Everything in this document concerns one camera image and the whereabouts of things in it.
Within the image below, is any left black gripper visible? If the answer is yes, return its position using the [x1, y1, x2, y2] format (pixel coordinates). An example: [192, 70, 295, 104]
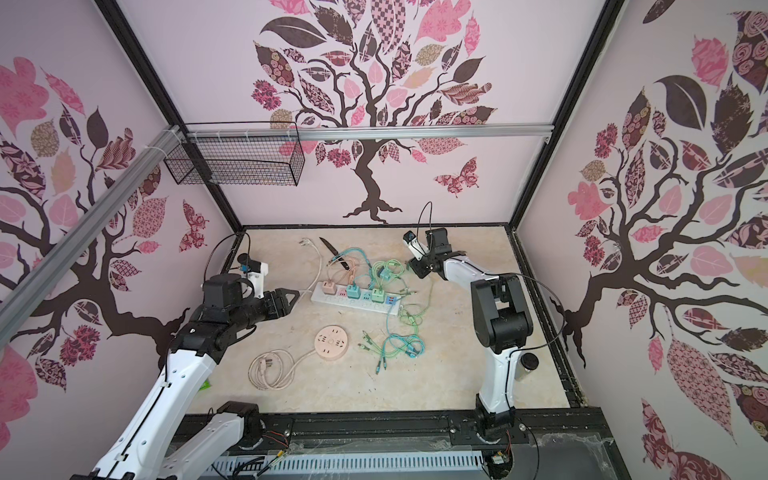
[230, 288, 301, 331]

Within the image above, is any pink charger plug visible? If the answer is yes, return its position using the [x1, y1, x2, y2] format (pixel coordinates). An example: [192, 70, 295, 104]
[321, 280, 337, 296]

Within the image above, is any teal charger plug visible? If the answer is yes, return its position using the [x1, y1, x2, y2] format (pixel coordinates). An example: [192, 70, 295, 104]
[378, 266, 398, 284]
[346, 284, 362, 299]

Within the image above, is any green charger plug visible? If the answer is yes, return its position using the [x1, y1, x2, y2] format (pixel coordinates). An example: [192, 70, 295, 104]
[370, 288, 386, 303]

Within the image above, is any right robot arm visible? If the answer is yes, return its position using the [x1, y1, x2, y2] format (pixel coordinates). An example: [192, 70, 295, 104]
[403, 228, 533, 430]

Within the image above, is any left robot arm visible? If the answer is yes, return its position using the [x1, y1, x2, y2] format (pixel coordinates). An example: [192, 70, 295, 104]
[87, 272, 301, 479]

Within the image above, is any round pink power strip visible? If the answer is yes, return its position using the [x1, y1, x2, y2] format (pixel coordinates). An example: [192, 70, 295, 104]
[314, 325, 349, 361]

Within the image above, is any white multicolour power strip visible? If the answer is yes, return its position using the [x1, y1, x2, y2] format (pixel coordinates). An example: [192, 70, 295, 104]
[311, 283, 401, 314]

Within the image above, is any black cap spice bottle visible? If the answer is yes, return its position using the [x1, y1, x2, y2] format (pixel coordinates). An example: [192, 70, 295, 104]
[237, 253, 251, 271]

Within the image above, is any black knife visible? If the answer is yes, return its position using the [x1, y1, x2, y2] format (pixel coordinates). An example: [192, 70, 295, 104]
[320, 237, 351, 271]

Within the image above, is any black lid jar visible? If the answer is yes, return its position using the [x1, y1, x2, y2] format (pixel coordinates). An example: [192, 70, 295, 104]
[515, 351, 540, 381]

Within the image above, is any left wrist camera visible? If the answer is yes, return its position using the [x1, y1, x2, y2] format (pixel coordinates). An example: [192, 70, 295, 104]
[242, 260, 269, 299]

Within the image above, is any green teal cable tangle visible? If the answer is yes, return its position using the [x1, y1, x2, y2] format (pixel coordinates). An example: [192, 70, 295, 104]
[358, 259, 436, 376]

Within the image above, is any wire mesh basket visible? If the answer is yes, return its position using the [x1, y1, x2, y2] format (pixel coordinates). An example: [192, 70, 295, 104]
[164, 120, 305, 186]

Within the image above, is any white vented cable duct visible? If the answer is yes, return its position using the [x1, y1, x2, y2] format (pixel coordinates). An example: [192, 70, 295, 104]
[202, 451, 487, 479]

